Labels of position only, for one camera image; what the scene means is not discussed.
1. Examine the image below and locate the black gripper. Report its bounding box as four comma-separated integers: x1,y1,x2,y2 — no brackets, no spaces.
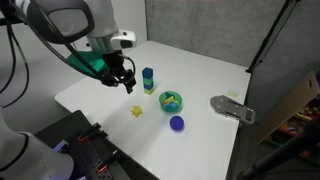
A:
100,49,137,95

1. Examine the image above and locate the light green toy block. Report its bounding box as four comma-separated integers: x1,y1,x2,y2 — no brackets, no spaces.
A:
143,87,156,96

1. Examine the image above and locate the yellow spiky star toy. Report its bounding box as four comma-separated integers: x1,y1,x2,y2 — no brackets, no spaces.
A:
130,105,144,118

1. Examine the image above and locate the green egg-shaped toy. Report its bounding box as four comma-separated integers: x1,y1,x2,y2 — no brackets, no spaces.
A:
158,90,184,113

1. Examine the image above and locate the yellow plush duck toy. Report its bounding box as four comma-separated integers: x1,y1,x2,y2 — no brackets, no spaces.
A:
164,95,176,105

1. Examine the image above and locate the blue ball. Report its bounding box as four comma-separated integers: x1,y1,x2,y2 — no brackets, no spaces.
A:
169,115,185,131

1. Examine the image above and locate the pale yellow sticker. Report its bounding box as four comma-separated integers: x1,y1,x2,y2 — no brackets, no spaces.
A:
227,89,240,98

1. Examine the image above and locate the black tripod stand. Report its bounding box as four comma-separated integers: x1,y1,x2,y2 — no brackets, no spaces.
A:
245,0,301,74

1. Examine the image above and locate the cardboard box with items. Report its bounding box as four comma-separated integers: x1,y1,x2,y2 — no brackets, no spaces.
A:
255,70,320,164

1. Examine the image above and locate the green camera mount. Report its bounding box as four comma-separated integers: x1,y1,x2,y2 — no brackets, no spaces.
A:
65,49,111,76

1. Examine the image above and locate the black clamp with red handle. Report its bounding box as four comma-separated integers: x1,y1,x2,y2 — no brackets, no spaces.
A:
77,122,108,144
95,149,122,174

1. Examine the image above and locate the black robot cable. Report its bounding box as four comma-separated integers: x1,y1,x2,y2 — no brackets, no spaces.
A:
28,0,116,86

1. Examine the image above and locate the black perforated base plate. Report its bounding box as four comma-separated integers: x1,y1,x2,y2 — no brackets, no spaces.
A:
34,110,159,180

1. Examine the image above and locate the black hanging cable loop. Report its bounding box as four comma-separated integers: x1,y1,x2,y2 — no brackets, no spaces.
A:
0,16,31,109

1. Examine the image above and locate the grey metal bracket plate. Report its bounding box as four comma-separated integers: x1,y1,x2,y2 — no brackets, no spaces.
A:
209,94,257,125

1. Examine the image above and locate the black camera stand pole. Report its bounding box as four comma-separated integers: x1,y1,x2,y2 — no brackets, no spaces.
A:
235,119,320,180

